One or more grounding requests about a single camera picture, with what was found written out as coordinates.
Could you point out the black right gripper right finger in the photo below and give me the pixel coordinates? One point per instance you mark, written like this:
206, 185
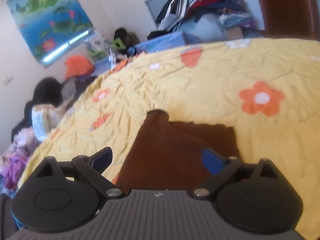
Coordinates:
221, 169

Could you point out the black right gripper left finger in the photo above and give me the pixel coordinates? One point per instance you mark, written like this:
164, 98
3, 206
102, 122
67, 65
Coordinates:
90, 169

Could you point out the brown knitted garment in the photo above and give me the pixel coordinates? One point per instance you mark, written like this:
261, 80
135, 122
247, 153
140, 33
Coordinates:
168, 155

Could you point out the pink purple clothes heap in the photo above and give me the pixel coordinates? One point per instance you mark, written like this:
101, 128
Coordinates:
16, 157

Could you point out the pile of mixed clothes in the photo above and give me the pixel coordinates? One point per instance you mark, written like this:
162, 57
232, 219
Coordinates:
209, 20

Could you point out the dark haired person sitting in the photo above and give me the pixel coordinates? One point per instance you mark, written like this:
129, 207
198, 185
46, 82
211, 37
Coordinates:
44, 112

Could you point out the yellow floral bed sheet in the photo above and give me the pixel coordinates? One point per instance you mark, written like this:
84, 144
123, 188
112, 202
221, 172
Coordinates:
266, 89

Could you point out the orange cloth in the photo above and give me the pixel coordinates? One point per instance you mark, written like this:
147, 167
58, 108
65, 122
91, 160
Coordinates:
78, 66

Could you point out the green black items on shelf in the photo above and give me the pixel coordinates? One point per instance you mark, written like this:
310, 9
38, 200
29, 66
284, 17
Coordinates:
125, 42

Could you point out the blue striped quilt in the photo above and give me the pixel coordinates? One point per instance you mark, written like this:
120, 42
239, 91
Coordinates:
154, 45

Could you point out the brown wooden door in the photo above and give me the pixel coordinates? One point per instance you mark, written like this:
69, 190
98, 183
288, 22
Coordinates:
290, 19

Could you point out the grey monitor screen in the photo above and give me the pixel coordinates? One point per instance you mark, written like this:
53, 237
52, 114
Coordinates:
154, 8

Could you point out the blue lotus wall poster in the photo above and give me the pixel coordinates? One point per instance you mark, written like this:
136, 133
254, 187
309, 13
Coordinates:
51, 28

